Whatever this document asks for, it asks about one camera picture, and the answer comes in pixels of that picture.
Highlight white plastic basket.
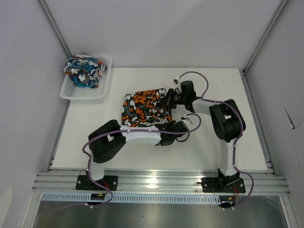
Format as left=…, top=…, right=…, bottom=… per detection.
left=59, top=54, right=113, bottom=103

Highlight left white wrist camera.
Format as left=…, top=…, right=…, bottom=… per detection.
left=181, top=115, right=193, bottom=128

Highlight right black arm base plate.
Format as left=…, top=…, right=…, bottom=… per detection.
left=197, top=177, right=246, bottom=193

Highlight blue patterned shorts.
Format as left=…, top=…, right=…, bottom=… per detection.
left=63, top=53, right=108, bottom=89

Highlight aluminium corner post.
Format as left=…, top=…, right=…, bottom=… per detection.
left=242, top=0, right=291, bottom=76
left=37, top=0, right=72, bottom=58

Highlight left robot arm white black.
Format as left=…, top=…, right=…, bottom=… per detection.
left=86, top=117, right=192, bottom=190

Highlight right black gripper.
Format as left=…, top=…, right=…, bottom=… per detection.
left=157, top=88, right=187, bottom=109

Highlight orange black camouflage shorts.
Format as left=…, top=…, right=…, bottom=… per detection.
left=122, top=88, right=172, bottom=127

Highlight left aluminium side rail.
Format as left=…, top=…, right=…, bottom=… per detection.
left=45, top=100, right=71, bottom=173

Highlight left aluminium corner post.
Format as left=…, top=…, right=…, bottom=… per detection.
left=37, top=0, right=72, bottom=58

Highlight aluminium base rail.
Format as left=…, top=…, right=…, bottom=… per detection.
left=32, top=169, right=291, bottom=196

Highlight right aluminium side rail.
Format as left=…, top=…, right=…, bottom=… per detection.
left=239, top=69, right=277, bottom=176

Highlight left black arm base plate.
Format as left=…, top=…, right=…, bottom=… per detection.
left=76, top=175, right=118, bottom=191

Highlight white slotted cable duct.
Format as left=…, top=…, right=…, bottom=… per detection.
left=41, top=192, right=221, bottom=205

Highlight aluminium side rail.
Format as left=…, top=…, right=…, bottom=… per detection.
left=239, top=69, right=277, bottom=176
left=45, top=100, right=71, bottom=173

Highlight right aluminium corner post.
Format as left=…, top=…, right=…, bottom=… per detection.
left=242, top=0, right=291, bottom=76

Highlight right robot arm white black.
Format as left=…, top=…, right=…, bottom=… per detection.
left=159, top=81, right=246, bottom=193

